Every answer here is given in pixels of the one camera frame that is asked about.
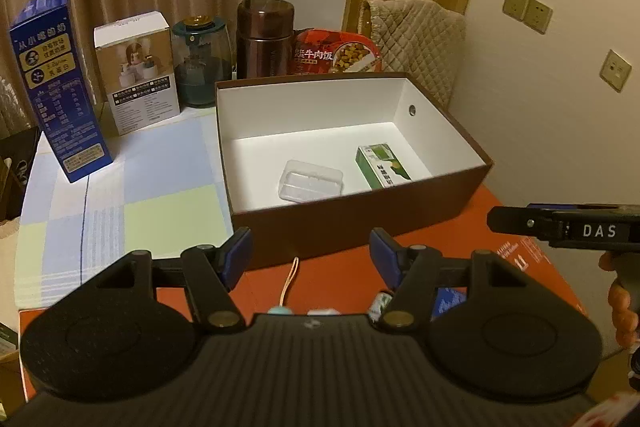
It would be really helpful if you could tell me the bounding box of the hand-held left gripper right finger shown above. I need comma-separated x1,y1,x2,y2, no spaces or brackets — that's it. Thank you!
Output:
369,227,527,334

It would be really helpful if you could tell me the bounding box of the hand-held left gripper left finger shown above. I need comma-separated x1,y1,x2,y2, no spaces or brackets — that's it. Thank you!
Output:
97,227,253,334

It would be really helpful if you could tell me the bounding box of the brown storage box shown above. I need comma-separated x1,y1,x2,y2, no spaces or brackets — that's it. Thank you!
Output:
215,72,495,272

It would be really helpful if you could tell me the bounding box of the person's right hand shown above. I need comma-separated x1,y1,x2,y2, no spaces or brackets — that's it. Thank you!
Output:
598,251,640,354

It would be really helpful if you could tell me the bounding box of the small green-label bottle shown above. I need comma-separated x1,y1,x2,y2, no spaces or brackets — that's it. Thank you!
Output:
369,291,394,323

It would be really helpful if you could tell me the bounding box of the red printed desk mat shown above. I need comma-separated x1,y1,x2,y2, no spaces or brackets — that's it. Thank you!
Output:
19,184,593,358

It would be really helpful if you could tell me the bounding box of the small green box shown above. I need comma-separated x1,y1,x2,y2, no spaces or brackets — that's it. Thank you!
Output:
355,143,413,190

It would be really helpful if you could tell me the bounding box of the clear plastic case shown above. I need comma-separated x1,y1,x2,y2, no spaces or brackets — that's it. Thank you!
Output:
278,159,346,204

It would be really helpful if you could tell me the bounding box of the pastel checked cloth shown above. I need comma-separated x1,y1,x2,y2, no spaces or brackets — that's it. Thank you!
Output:
15,109,236,311

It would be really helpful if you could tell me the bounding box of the teal glass jar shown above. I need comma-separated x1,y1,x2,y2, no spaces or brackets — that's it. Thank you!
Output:
171,16,236,108

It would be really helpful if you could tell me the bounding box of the beige quilted chair cover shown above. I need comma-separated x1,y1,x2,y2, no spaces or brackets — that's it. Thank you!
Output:
359,0,467,108

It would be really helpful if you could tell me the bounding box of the white product box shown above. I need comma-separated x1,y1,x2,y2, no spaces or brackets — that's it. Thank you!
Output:
94,12,181,136

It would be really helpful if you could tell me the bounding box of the red instant meal box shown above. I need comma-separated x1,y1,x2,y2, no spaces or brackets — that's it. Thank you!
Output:
287,28,386,76

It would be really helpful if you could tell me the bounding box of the brown thermos flask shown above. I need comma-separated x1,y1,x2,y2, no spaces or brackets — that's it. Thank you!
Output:
236,0,296,80

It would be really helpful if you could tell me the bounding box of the blue milk carton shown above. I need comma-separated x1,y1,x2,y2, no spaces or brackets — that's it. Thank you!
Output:
10,0,114,184

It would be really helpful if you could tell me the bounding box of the orange cord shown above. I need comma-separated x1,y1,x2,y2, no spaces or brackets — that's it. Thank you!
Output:
280,257,301,309

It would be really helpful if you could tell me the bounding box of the beige wall socket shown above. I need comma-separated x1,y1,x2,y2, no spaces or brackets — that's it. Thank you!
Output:
600,49,633,94
523,0,554,35
502,0,532,22

